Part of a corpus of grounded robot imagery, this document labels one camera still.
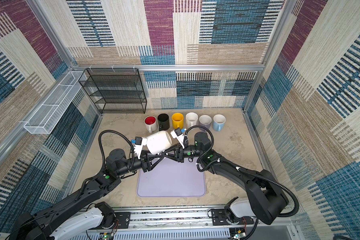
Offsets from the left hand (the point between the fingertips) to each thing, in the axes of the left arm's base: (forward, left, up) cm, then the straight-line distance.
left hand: (161, 154), depth 69 cm
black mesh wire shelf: (+57, +38, -7) cm, 69 cm away
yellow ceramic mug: (+34, -7, -15) cm, 38 cm away
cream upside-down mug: (+2, +1, +7) cm, 7 cm away
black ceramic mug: (+34, +3, -15) cm, 38 cm away
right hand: (0, -1, -1) cm, 1 cm away
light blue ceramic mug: (+35, -36, -17) cm, 52 cm away
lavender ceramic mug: (+36, -26, -18) cm, 48 cm away
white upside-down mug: (+36, +12, -21) cm, 44 cm away
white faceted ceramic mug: (+34, -16, -15) cm, 41 cm away
